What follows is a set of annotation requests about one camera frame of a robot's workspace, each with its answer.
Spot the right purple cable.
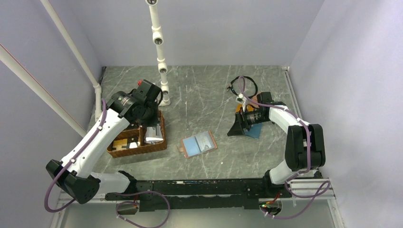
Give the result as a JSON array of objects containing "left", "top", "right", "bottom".
[{"left": 238, "top": 75, "right": 332, "bottom": 220}]

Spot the aluminium rail frame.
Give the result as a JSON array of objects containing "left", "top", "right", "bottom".
[{"left": 50, "top": 179, "right": 345, "bottom": 228}]

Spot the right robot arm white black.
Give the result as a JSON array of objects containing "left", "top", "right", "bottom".
[{"left": 227, "top": 92, "right": 326, "bottom": 197}]

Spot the black cable loop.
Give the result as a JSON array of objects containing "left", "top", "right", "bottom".
[{"left": 226, "top": 75, "right": 259, "bottom": 99}]

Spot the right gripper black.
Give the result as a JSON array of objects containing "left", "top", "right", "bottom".
[{"left": 227, "top": 107, "right": 268, "bottom": 136}]

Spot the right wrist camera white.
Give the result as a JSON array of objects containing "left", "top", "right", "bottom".
[{"left": 236, "top": 94, "right": 247, "bottom": 104}]

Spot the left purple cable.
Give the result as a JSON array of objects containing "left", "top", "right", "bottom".
[{"left": 44, "top": 98, "right": 171, "bottom": 228}]

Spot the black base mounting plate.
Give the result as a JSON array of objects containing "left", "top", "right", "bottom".
[{"left": 106, "top": 178, "right": 291, "bottom": 212}]

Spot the gold card in basket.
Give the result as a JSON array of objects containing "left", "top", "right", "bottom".
[{"left": 111, "top": 139, "right": 130, "bottom": 151}]

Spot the grey card in basket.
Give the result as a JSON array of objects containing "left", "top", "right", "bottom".
[{"left": 144, "top": 124, "right": 163, "bottom": 144}]

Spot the purple cable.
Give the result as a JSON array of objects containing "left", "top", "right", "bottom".
[
  {"left": 44, "top": 98, "right": 171, "bottom": 228},
  {"left": 238, "top": 75, "right": 332, "bottom": 220}
]

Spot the white pvc pipe frame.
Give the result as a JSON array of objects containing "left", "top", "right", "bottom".
[{"left": 0, "top": 0, "right": 171, "bottom": 138}]

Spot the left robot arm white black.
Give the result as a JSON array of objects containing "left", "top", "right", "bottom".
[{"left": 44, "top": 79, "right": 163, "bottom": 211}]

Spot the brown wicker basket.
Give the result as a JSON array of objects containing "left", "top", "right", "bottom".
[{"left": 106, "top": 110, "right": 167, "bottom": 158}]

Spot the blue card holder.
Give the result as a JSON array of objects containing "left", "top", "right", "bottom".
[{"left": 244, "top": 123, "right": 262, "bottom": 139}]

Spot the silver VIP card in holder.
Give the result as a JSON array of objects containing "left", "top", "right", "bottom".
[{"left": 195, "top": 131, "right": 215, "bottom": 152}]

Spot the mustard yellow card holder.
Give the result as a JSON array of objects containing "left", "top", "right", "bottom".
[{"left": 235, "top": 104, "right": 258, "bottom": 113}]

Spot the black card in basket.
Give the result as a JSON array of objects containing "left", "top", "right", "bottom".
[{"left": 127, "top": 136, "right": 140, "bottom": 149}]

